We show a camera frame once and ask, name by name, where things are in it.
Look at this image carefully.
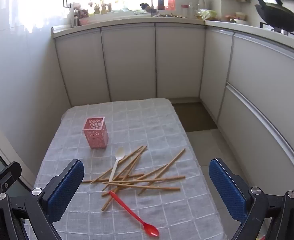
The gas stove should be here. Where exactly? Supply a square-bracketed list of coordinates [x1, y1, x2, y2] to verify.
[260, 22, 294, 40]

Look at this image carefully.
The pile of wooden chopsticks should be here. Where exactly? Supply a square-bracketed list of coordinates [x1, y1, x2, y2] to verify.
[81, 145, 186, 212]

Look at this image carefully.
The pink storage box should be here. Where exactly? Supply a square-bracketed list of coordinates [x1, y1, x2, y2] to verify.
[77, 9, 90, 26]

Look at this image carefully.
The pink perforated utensil holder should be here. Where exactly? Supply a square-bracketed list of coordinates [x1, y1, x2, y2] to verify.
[82, 116, 109, 149]

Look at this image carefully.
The black wok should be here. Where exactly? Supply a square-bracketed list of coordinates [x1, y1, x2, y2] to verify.
[242, 0, 294, 32]

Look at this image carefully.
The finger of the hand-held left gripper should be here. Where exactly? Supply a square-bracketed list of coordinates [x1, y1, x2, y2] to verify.
[0, 162, 22, 199]

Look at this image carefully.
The green plastic bag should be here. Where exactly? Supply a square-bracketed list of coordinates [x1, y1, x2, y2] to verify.
[195, 9, 217, 20]

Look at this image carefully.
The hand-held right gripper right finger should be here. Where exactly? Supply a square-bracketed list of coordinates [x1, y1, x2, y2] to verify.
[209, 157, 294, 240]

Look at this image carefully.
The white kitchen cabinet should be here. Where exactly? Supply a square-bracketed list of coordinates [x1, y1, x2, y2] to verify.
[52, 22, 294, 193]

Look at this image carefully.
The chrome sink faucet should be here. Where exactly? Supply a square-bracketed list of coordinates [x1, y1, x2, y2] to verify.
[136, 0, 154, 17]

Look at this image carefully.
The white plastic spoon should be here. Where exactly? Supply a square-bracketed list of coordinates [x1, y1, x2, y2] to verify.
[109, 147, 125, 182]

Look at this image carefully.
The red plastic spoon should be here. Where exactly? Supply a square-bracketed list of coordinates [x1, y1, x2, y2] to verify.
[109, 190, 159, 237]

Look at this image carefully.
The grey checked tablecloth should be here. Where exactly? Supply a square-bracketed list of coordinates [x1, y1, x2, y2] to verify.
[33, 97, 225, 240]

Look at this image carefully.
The white kitchen countertop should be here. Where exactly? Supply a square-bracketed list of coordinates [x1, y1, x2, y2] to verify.
[51, 14, 294, 55]

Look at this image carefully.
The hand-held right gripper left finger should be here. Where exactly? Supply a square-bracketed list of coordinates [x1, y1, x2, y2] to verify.
[0, 159, 85, 240]

